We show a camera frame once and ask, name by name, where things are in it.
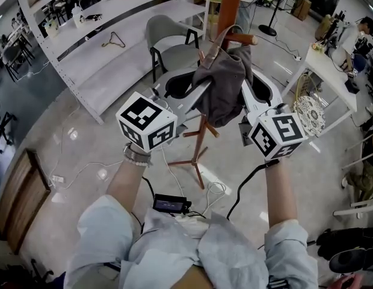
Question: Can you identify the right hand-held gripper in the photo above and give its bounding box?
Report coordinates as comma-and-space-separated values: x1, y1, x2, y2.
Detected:
238, 69, 306, 161

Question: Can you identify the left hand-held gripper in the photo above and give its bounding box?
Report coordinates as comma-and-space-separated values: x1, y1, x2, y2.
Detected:
116, 68, 212, 152

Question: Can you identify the grey cap with brown brim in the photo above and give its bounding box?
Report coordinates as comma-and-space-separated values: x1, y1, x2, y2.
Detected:
191, 24, 254, 129

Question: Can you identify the brown wooden coat rack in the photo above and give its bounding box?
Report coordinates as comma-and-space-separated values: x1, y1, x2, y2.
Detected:
167, 0, 259, 191

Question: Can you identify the person's left forearm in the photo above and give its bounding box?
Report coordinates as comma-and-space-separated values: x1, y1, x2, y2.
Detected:
105, 143, 152, 212

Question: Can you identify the person's right forearm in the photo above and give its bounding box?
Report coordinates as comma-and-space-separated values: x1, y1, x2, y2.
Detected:
264, 158, 299, 226

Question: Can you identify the white metal shelf rack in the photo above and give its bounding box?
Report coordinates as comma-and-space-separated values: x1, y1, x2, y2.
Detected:
11, 0, 212, 125

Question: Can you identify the yellow chair with patterned cushion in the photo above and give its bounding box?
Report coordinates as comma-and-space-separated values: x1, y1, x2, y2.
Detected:
292, 73, 327, 137

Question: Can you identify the grey chair with black legs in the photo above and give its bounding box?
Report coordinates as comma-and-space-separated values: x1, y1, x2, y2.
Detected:
145, 14, 203, 83

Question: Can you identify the white table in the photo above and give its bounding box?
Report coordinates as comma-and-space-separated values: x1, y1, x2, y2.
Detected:
282, 43, 359, 134

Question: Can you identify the silver wristwatch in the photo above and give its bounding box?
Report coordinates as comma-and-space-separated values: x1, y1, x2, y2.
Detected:
123, 143, 153, 162

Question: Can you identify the black floor stand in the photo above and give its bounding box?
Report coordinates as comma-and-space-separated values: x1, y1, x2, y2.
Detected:
257, 0, 280, 37

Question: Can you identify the black box with screen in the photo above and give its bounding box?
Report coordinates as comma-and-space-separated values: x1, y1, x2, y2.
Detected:
152, 193, 193, 216

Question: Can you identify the cardboard box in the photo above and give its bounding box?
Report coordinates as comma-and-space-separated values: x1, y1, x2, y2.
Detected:
291, 0, 313, 22

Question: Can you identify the black and white gadget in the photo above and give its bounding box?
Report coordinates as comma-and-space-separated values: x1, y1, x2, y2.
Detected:
79, 13, 103, 23

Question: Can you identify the light blue shirt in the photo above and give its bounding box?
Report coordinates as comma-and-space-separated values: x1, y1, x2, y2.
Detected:
63, 193, 320, 289

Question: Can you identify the clear plastic jug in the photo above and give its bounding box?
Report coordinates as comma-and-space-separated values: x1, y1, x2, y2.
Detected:
42, 20, 60, 39

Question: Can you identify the black office chair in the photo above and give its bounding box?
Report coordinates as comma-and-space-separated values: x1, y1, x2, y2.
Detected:
0, 97, 18, 154

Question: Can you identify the brown wooden board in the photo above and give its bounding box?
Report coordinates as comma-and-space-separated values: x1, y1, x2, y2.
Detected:
0, 148, 52, 255

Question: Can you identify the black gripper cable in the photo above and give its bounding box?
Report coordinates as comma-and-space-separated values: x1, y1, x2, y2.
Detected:
226, 158, 280, 222

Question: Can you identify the white bead bracelet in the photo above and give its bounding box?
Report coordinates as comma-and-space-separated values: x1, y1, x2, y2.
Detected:
122, 155, 153, 168

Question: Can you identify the wire clothes hanger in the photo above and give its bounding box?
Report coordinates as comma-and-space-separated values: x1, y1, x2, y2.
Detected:
101, 31, 126, 49

